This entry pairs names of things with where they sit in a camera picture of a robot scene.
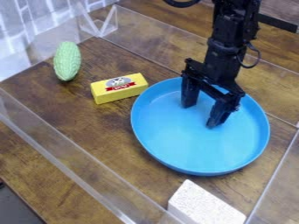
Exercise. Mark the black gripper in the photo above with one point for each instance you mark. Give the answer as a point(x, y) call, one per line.
point(214, 77)

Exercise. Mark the blue round plastic tray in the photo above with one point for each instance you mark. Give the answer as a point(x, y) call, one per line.
point(176, 138)

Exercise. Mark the green bitter gourd toy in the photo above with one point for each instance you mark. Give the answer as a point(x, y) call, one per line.
point(67, 61)

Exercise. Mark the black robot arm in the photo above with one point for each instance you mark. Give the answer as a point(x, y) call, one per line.
point(235, 25)

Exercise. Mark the yellow butter box toy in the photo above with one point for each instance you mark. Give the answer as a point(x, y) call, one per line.
point(118, 88)

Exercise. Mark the black bar on table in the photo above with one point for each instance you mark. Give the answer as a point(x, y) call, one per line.
point(278, 23)

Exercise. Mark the white speckled foam block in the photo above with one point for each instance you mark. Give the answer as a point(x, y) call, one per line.
point(195, 206)

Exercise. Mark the clear acrylic enclosure wall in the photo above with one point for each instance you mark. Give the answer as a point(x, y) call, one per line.
point(69, 155)

